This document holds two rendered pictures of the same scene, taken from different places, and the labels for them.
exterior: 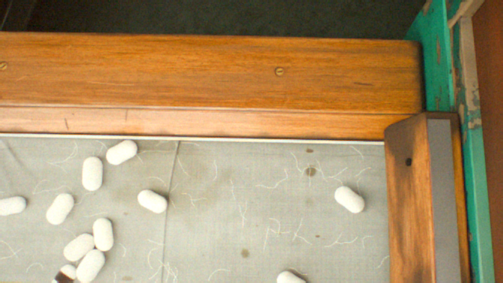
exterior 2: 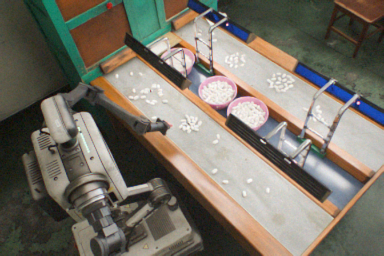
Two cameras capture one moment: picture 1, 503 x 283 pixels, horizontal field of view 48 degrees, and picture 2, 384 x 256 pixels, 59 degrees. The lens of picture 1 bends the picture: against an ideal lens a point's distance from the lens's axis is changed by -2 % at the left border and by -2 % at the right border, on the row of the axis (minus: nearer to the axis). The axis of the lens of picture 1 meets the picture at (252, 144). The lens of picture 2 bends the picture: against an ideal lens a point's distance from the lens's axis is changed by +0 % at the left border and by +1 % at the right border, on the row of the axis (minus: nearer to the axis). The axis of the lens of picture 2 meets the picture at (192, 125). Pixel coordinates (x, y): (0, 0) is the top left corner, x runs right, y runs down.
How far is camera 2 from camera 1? 218 cm
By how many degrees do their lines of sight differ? 46
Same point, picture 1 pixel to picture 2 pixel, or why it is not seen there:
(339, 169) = (114, 80)
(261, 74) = (108, 91)
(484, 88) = (95, 61)
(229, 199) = (127, 86)
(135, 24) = not seen: hidden behind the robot
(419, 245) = (116, 60)
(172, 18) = not seen: hidden behind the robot
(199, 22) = not seen: hidden behind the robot
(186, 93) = (117, 95)
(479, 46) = (90, 64)
